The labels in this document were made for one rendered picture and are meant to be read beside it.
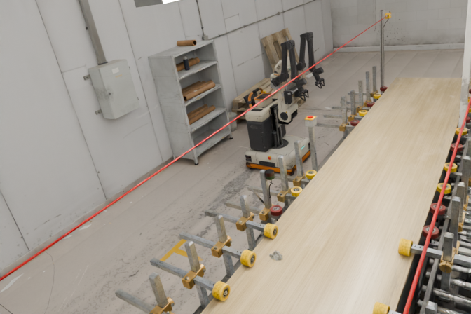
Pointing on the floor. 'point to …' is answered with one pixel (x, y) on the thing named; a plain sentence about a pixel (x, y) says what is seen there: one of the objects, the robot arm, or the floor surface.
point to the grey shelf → (156, 64)
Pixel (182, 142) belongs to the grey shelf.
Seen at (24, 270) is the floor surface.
